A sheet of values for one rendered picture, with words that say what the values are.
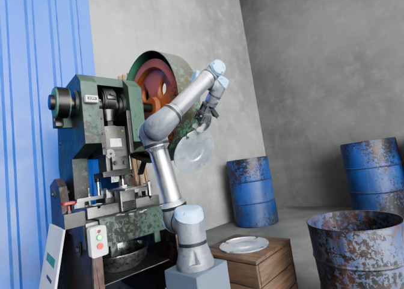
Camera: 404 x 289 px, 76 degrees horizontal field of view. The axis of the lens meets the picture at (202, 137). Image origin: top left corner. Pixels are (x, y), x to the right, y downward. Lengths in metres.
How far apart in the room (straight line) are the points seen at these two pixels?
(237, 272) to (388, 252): 0.68
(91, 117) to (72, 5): 2.01
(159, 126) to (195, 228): 0.43
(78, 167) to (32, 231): 1.06
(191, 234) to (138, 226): 0.57
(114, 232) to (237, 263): 0.66
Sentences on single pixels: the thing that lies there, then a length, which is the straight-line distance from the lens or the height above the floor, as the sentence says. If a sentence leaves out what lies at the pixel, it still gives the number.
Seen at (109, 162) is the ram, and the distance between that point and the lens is 1.67.
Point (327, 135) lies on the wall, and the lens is 4.29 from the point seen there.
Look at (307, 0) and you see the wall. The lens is 4.86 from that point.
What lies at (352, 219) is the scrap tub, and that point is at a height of 0.43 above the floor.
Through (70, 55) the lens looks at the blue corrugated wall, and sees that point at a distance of 3.18.
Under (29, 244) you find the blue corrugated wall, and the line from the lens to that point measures 2.81.
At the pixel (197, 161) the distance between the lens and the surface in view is 1.62.
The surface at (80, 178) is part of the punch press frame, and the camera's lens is 1.88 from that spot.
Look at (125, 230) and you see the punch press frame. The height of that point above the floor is 0.56.
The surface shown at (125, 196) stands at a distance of 1.60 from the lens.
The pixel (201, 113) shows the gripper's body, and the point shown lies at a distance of 1.42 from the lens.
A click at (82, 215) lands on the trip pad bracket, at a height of 0.68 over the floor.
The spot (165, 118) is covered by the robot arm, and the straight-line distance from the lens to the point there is 1.07.
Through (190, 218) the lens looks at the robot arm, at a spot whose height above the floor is 0.64.
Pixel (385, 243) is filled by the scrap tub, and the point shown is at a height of 0.42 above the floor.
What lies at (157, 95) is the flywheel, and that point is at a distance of 1.98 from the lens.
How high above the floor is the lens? 0.83
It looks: 7 degrees up
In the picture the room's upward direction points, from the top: 8 degrees counter-clockwise
